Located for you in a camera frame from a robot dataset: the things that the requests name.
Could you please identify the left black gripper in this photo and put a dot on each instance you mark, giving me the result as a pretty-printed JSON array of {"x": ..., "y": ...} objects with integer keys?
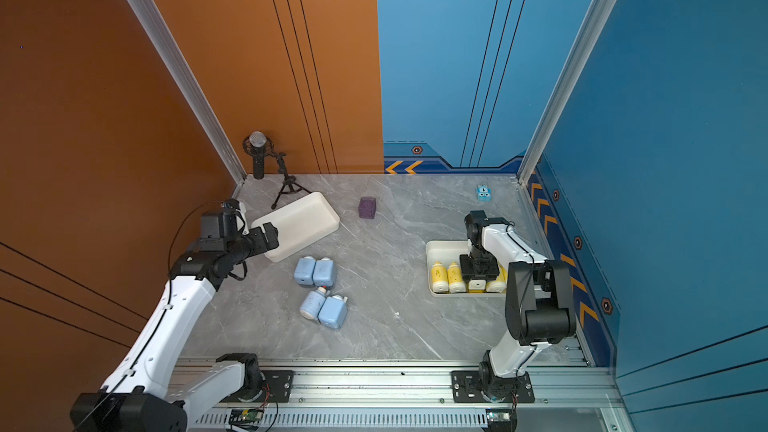
[{"x": 260, "y": 244}]

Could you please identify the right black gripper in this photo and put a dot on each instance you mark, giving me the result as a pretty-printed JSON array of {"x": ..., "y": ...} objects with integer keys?
[{"x": 488, "y": 274}]

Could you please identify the white storage tray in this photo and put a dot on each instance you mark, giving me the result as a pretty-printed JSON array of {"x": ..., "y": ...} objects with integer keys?
[
  {"x": 300, "y": 224},
  {"x": 448, "y": 252}
]

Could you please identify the blue sharpener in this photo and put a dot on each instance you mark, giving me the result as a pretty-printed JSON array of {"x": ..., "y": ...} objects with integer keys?
[
  {"x": 304, "y": 271},
  {"x": 324, "y": 273},
  {"x": 313, "y": 303},
  {"x": 333, "y": 312}
]

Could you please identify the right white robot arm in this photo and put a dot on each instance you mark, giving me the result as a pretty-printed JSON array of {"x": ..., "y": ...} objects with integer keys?
[{"x": 539, "y": 306}]

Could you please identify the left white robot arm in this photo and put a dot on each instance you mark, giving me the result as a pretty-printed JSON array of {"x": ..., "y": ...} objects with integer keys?
[{"x": 136, "y": 396}]

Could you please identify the black mini tripod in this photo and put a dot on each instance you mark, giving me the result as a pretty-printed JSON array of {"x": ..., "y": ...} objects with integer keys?
[{"x": 290, "y": 185}]

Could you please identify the small teal robot toy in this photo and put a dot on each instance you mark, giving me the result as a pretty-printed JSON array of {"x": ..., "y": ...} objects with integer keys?
[{"x": 483, "y": 193}]

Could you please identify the black microphone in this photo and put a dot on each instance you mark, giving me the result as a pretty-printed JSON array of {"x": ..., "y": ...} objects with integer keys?
[{"x": 257, "y": 146}]

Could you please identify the purple cube toy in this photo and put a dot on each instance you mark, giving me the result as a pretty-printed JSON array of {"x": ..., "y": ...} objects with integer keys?
[{"x": 367, "y": 208}]

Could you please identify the right green circuit board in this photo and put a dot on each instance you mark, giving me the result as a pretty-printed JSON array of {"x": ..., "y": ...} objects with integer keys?
[{"x": 501, "y": 420}]

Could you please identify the green circuit board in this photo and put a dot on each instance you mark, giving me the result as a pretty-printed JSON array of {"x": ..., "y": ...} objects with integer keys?
[
  {"x": 501, "y": 420},
  {"x": 245, "y": 419}
]

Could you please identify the left green circuit board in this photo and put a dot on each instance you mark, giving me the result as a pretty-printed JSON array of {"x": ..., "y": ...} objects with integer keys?
[{"x": 245, "y": 419}]

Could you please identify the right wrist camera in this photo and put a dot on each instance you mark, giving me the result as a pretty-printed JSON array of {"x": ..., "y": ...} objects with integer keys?
[{"x": 475, "y": 221}]

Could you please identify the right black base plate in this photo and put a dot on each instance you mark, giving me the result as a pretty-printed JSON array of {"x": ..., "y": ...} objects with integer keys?
[{"x": 473, "y": 386}]

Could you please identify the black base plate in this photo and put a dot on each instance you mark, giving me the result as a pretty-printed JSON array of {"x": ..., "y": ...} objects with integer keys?
[
  {"x": 473, "y": 386},
  {"x": 275, "y": 386}
]

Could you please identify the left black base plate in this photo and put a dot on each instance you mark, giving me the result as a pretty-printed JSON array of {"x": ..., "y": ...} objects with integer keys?
[{"x": 275, "y": 386}]

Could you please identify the aluminium rail frame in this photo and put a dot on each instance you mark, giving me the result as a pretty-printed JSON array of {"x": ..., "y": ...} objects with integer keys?
[{"x": 417, "y": 395}]

